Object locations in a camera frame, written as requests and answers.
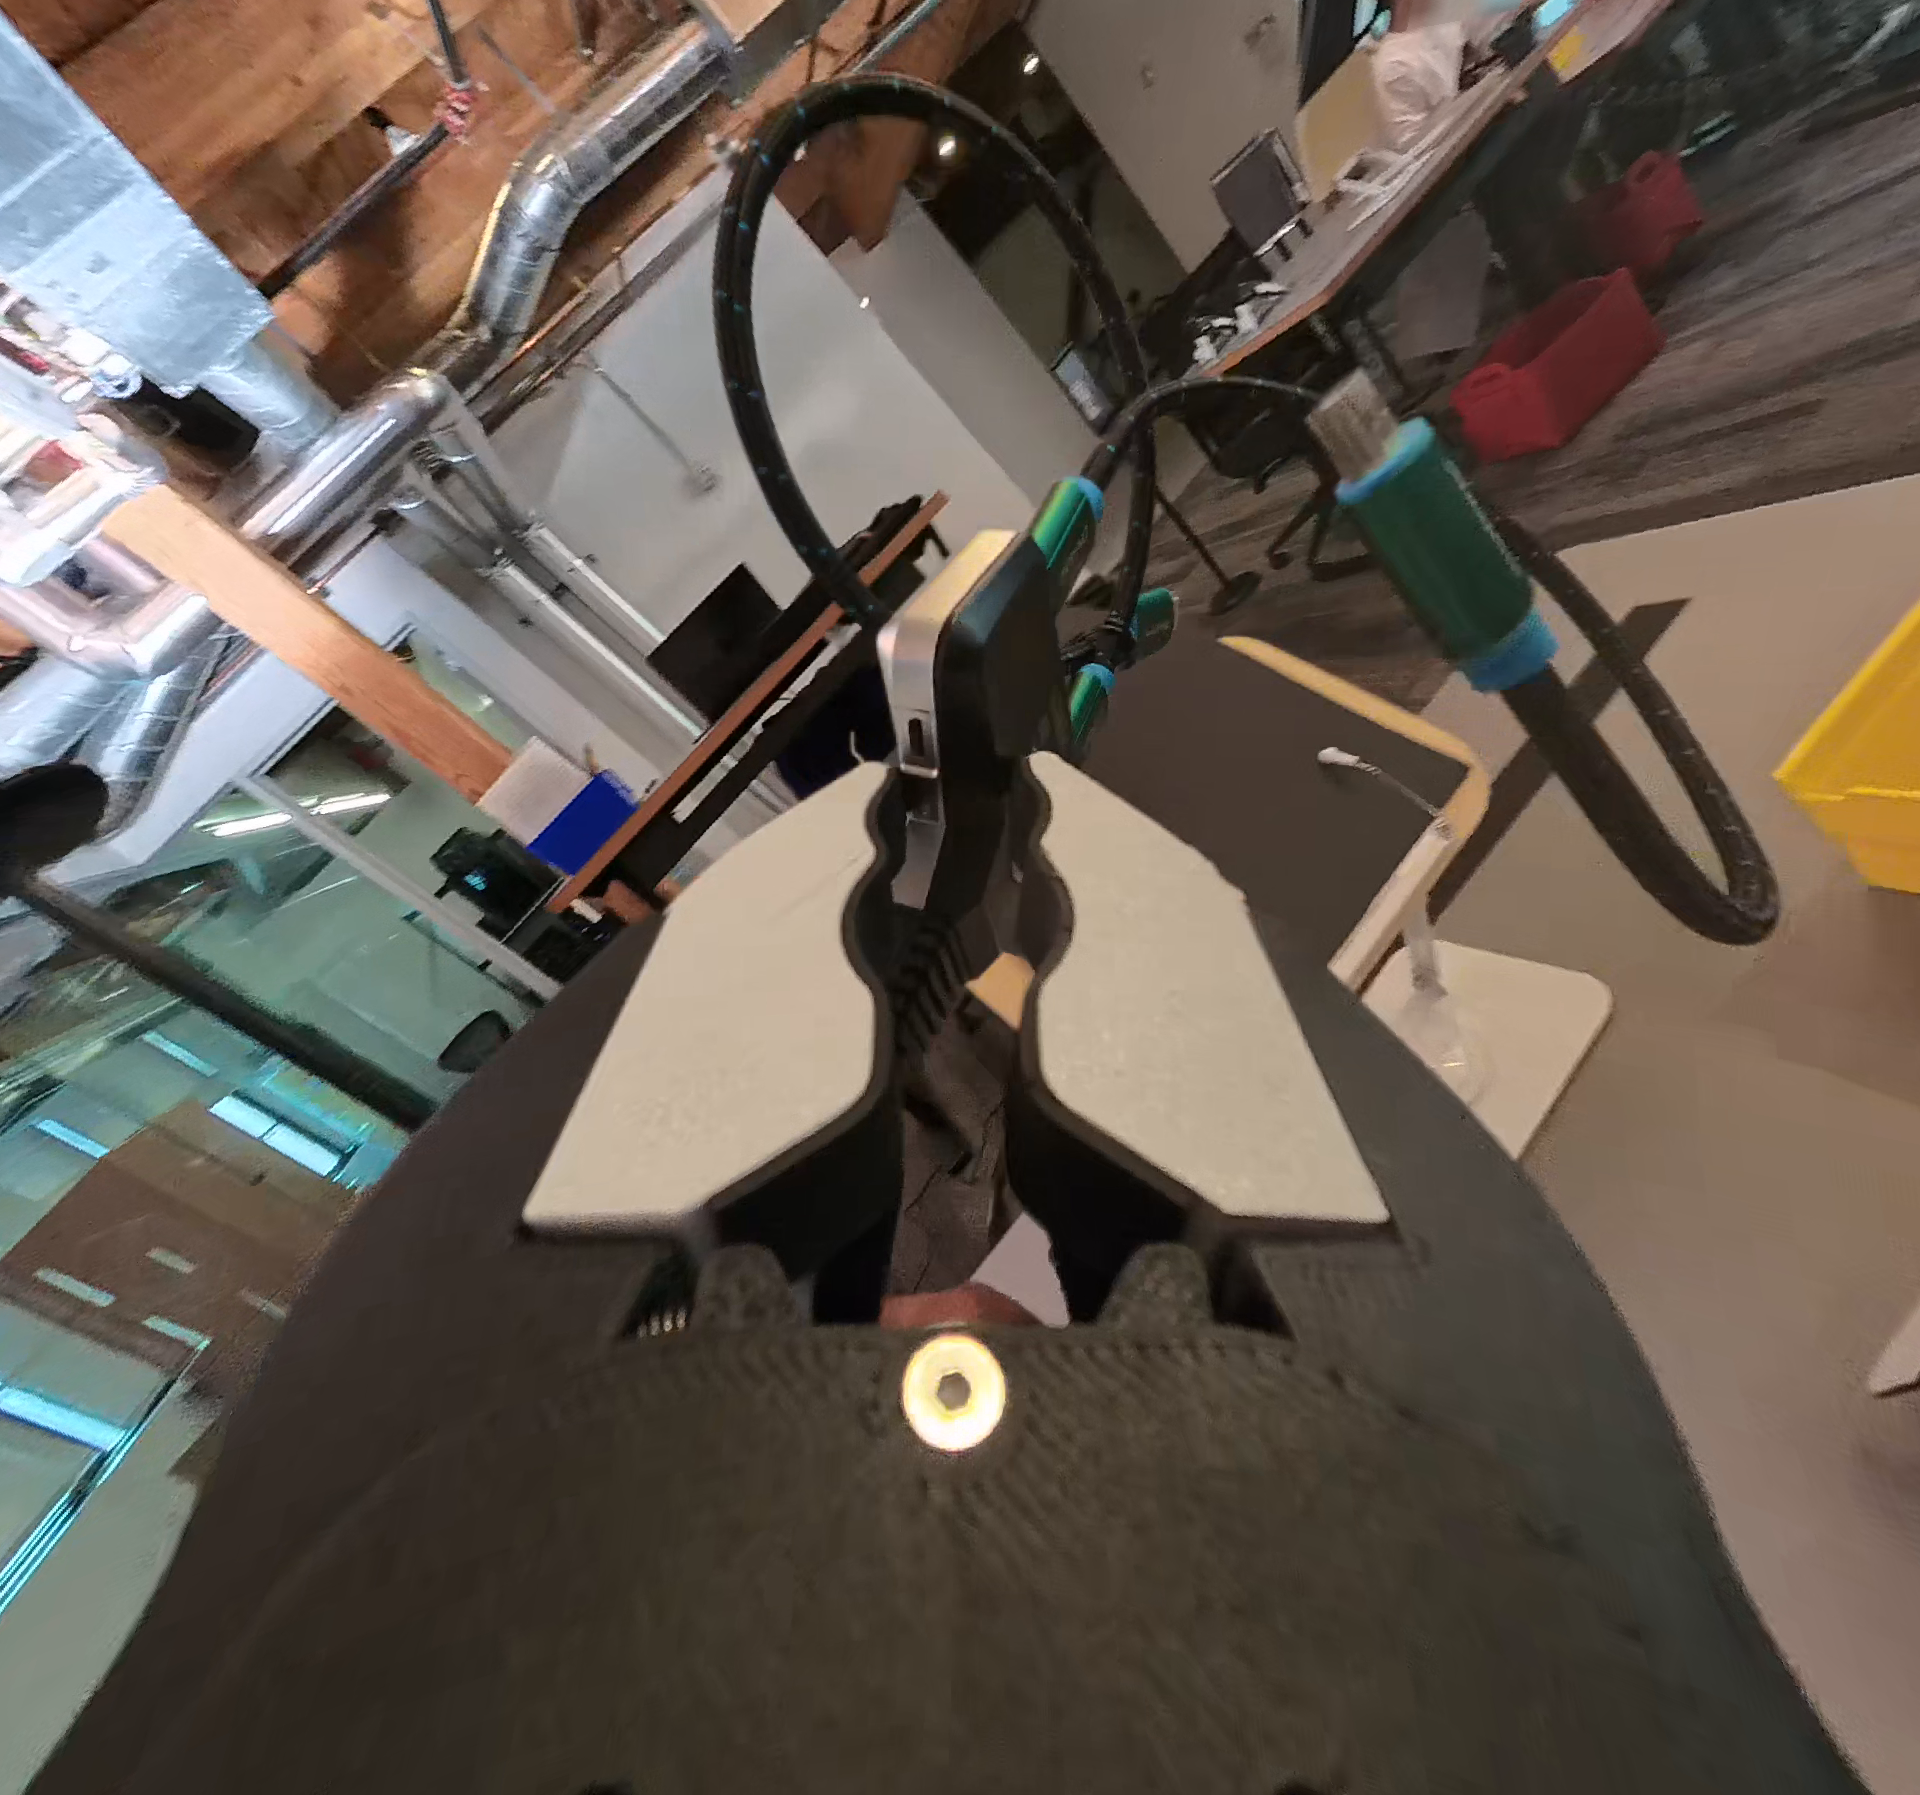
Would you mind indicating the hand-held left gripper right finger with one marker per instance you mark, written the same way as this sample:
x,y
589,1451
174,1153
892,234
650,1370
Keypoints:
x,y
1185,1059

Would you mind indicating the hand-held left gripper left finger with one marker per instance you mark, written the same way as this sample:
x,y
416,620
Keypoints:
x,y
719,1059

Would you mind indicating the black hdmi switch box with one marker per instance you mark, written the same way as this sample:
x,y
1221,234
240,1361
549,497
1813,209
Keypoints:
x,y
997,623

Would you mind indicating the yellow plastic bin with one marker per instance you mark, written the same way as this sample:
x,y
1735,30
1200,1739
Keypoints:
x,y
1862,777

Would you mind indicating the blue storage bin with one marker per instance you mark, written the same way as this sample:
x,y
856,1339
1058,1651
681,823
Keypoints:
x,y
584,822

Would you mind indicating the black pad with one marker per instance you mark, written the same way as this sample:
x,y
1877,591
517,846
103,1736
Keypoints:
x,y
1275,777

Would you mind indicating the white metal stand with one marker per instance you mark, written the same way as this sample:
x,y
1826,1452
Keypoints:
x,y
1530,1030

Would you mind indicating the black computer monitor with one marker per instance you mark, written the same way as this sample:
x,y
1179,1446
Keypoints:
x,y
719,632
1337,11

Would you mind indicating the red plastic bin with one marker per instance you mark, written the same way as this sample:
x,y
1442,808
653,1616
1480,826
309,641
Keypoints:
x,y
1644,212
1561,371

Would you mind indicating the white plastic bag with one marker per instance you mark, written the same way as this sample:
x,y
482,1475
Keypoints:
x,y
1418,84

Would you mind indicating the round silver duct pipe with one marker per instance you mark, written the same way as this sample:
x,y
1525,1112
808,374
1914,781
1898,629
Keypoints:
x,y
525,204

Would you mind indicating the silver insulated air duct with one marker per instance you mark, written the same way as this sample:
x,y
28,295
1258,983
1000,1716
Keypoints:
x,y
104,221

